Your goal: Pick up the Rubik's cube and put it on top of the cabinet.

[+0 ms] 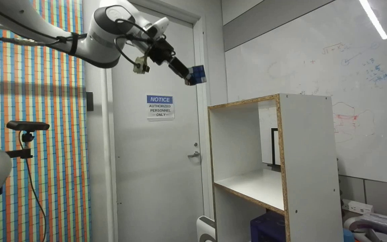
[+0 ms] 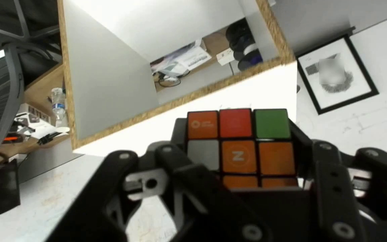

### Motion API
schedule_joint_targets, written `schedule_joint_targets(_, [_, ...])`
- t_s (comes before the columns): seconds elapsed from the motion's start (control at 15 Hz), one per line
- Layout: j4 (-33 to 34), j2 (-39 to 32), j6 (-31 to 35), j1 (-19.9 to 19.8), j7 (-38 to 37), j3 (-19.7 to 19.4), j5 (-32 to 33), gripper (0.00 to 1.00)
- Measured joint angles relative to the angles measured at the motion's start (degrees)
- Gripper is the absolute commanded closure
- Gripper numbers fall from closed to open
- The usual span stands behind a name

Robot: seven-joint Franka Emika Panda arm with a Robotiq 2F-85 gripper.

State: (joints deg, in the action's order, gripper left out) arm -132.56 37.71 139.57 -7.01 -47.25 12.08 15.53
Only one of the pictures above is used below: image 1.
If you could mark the blue notice sign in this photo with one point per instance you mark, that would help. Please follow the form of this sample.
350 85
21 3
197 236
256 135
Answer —
160 106

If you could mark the white and grey device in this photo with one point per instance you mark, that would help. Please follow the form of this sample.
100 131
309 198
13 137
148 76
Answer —
373 222

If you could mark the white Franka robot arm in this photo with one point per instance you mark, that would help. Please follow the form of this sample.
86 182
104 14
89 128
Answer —
90 38

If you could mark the white door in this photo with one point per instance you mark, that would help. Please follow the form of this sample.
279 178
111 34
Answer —
162 179

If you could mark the white appliance with round vent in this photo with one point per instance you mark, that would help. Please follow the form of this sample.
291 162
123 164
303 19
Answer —
206 230

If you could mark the dark blue storage bin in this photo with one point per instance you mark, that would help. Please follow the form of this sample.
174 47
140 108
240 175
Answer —
269 229

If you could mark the white wooden open cabinet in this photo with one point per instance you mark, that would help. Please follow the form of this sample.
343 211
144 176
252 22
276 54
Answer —
309 179

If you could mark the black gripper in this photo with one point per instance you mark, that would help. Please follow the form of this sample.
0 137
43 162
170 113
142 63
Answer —
162 50

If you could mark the black framed panel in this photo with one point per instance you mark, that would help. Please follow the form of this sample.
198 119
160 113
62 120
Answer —
275 147

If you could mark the black camera on stand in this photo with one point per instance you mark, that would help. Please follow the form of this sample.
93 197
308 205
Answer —
26 127

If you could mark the black wall switch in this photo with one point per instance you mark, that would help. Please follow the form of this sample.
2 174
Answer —
89 101

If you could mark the white whiteboard with scribbles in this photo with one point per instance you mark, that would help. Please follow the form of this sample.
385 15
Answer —
363 89

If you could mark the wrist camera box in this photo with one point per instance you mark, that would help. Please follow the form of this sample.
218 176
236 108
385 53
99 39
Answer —
142 67

